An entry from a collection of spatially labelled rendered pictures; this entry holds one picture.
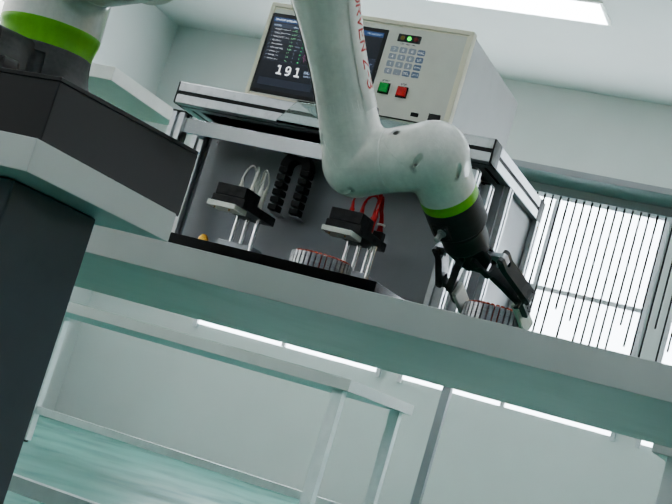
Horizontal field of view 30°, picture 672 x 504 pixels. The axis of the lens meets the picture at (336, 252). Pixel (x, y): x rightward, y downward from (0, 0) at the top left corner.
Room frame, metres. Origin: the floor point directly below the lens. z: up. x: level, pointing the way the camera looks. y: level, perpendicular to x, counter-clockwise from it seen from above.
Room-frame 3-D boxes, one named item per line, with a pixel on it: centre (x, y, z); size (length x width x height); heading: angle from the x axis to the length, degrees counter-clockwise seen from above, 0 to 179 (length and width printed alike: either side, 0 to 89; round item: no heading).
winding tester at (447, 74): (2.54, -0.01, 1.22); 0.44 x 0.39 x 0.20; 66
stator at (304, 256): (2.20, 0.02, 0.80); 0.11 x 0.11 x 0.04
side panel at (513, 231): (2.49, -0.33, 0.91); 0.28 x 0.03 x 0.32; 156
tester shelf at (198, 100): (2.54, 0.00, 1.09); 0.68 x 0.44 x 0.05; 66
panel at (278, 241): (2.48, 0.03, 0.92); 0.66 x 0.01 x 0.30; 66
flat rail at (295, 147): (2.34, 0.09, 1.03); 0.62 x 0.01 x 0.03; 66
